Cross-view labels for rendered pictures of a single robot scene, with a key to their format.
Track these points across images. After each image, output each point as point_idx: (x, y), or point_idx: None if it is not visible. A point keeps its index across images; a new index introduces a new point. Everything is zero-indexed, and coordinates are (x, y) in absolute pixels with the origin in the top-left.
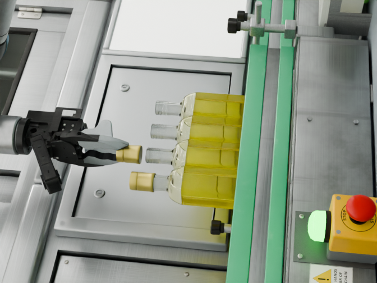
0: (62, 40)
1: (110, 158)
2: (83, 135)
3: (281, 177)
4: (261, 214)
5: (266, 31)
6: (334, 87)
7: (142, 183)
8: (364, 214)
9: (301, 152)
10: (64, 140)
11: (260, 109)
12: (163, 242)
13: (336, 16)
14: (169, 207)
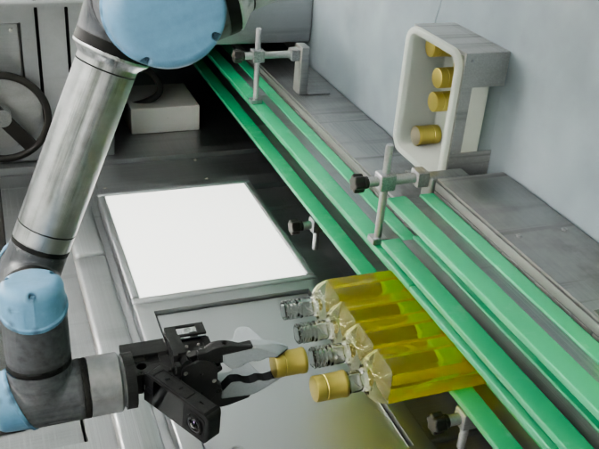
0: None
1: (261, 379)
2: (231, 342)
3: (538, 294)
4: (553, 330)
5: (397, 183)
6: (513, 208)
7: (335, 384)
8: None
9: (542, 263)
10: (204, 359)
11: (454, 244)
12: None
13: (456, 158)
14: (340, 439)
